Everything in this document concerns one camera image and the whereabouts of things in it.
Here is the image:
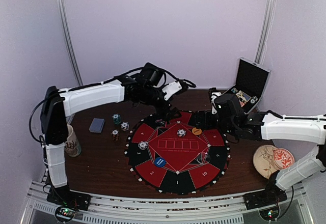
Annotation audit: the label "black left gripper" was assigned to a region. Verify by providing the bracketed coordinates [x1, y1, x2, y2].
[142, 85, 182, 122]

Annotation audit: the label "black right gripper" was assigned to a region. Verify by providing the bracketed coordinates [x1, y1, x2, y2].
[193, 109, 237, 137]

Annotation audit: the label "black triangular all-in marker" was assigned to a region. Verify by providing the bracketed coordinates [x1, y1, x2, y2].
[155, 119, 167, 127]

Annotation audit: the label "orange big blind button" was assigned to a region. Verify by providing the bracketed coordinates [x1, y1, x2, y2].
[192, 127, 202, 136]

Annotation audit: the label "blue cream chips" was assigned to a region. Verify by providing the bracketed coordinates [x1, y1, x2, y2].
[138, 141, 148, 150]

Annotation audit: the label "clear round dealer button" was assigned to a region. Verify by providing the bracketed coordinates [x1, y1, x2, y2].
[196, 152, 210, 165]

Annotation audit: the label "blue small blind button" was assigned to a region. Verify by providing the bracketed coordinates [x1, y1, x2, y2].
[154, 157, 166, 167]

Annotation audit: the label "blue cream poker chip stack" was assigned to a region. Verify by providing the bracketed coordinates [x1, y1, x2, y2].
[120, 122, 129, 131]

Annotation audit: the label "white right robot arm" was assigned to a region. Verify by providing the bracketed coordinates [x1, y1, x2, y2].
[194, 92, 325, 205]

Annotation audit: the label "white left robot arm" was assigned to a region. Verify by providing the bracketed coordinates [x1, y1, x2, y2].
[40, 63, 188, 206]

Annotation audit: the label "aluminium poker case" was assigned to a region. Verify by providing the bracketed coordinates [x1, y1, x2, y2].
[225, 58, 270, 114]

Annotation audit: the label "green poker chip stack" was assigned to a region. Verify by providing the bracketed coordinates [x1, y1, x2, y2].
[112, 114, 121, 125]

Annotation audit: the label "red black poker chip stack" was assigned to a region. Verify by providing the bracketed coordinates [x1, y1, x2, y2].
[111, 130, 120, 142]

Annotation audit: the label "cream floral plate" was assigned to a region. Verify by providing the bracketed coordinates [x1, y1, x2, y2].
[253, 145, 279, 179]

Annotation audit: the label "round red black poker mat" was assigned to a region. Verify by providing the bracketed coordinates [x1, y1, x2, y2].
[124, 110, 231, 195]

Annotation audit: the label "orange patterned small plate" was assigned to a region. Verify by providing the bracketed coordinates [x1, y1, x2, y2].
[273, 148, 295, 170]

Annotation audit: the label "white floral ceramic mug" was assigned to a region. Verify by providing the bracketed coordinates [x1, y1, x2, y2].
[65, 124, 82, 157]

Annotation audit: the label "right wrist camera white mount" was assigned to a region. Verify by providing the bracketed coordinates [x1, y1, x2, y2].
[208, 88, 222, 115]

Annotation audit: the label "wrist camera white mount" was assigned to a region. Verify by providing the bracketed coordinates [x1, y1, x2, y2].
[162, 81, 182, 101]
[208, 88, 222, 115]

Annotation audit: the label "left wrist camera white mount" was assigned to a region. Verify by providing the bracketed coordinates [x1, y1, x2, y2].
[162, 81, 182, 101]

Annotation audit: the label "right aluminium frame post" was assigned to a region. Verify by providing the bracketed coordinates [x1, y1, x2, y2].
[254, 0, 276, 64]

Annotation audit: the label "aluminium frame post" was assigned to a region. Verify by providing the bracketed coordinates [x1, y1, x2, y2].
[57, 0, 83, 86]
[254, 0, 276, 64]

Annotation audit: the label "left aluminium frame post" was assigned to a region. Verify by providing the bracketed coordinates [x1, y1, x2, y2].
[57, 0, 83, 86]

